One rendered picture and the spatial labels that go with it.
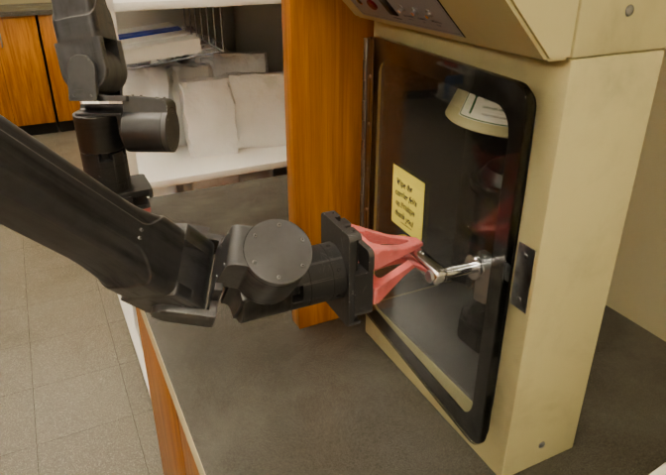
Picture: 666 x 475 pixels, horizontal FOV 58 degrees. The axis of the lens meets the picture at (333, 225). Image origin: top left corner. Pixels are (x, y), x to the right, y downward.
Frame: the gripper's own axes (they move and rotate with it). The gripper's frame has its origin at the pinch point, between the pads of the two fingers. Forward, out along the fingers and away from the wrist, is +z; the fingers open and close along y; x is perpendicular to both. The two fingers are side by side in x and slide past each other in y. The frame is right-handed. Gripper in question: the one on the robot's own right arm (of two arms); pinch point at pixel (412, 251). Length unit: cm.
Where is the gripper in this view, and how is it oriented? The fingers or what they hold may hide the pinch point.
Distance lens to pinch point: 64.3
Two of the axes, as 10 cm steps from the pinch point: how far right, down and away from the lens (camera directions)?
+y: 0.0, -9.0, -4.3
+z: 9.1, -1.9, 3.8
